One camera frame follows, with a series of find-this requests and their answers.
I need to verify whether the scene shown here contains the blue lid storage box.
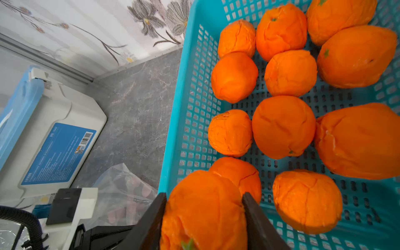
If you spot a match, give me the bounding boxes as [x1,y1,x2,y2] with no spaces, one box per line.
[1,66,107,205]

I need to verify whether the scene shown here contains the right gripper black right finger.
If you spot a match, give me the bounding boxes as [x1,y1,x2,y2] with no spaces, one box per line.
[242,192,291,250]

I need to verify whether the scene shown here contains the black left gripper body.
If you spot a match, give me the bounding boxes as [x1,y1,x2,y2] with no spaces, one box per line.
[69,224,134,250]

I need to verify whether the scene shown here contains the teal plastic basket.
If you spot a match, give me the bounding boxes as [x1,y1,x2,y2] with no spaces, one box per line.
[155,1,400,250]

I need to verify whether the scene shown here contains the orange from bag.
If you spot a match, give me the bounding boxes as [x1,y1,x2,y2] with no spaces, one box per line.
[264,50,318,97]
[315,103,400,180]
[208,109,253,157]
[317,25,397,89]
[252,96,316,160]

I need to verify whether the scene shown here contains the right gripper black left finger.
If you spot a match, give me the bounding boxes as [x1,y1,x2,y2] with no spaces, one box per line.
[115,193,167,250]

